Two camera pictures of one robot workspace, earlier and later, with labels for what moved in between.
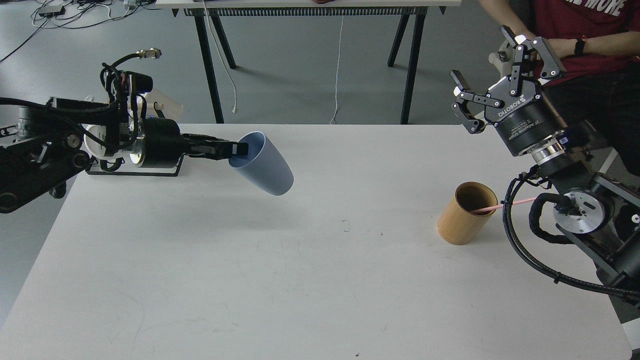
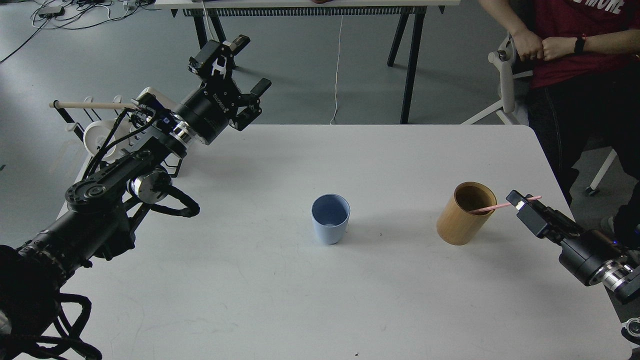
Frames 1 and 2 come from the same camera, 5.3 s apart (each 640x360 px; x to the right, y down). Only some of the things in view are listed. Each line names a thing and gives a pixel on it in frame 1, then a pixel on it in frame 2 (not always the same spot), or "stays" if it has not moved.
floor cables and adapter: x=67 y=14 stays
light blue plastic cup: x=263 y=167 to x=330 y=213
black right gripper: x=530 y=126 to x=581 y=253
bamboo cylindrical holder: x=466 y=215 stays
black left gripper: x=164 y=144 to x=206 y=112
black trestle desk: x=203 y=10 stays
